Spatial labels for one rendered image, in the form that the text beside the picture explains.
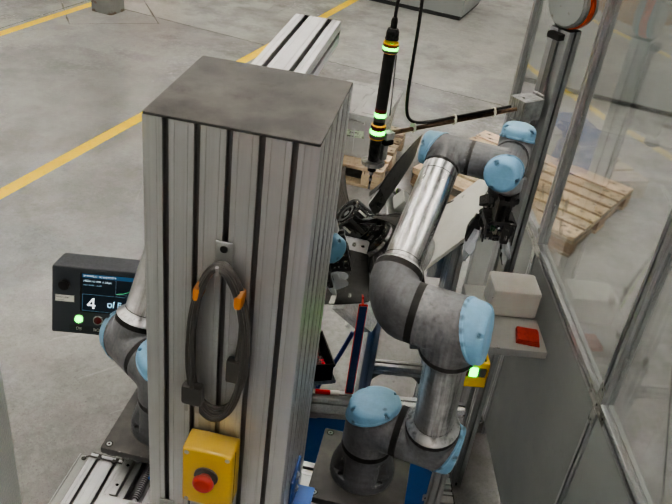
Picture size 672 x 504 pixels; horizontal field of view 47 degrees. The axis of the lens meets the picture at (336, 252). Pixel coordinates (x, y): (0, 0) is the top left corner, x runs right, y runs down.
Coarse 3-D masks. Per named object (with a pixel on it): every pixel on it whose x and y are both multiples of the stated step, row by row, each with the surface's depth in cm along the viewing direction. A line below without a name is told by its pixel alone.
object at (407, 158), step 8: (416, 144) 256; (408, 152) 253; (416, 152) 267; (400, 160) 251; (408, 160) 261; (392, 168) 250; (400, 168) 257; (392, 176) 255; (400, 176) 262; (384, 184) 253; (392, 184) 259; (384, 192) 256; (392, 192) 262
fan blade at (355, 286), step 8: (352, 256) 242; (360, 256) 242; (352, 264) 239; (360, 264) 240; (352, 272) 237; (360, 272) 237; (368, 272) 237; (352, 280) 234; (360, 280) 234; (368, 280) 234; (328, 288) 233; (344, 288) 232; (352, 288) 232; (360, 288) 231; (368, 288) 231; (328, 296) 231; (336, 296) 230; (344, 296) 229; (360, 296) 228; (368, 296) 228; (336, 304) 228
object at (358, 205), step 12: (348, 204) 254; (360, 204) 248; (336, 216) 254; (348, 216) 248; (360, 216) 246; (372, 216) 249; (348, 228) 247; (360, 228) 247; (372, 228) 250; (384, 228) 250; (372, 240) 249
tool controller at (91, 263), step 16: (64, 256) 210; (80, 256) 212; (96, 256) 213; (64, 272) 204; (80, 272) 204; (96, 272) 204; (112, 272) 204; (128, 272) 205; (64, 288) 204; (80, 288) 206; (96, 288) 206; (112, 288) 206; (128, 288) 206; (64, 304) 207; (80, 304) 207; (112, 304) 207; (64, 320) 208
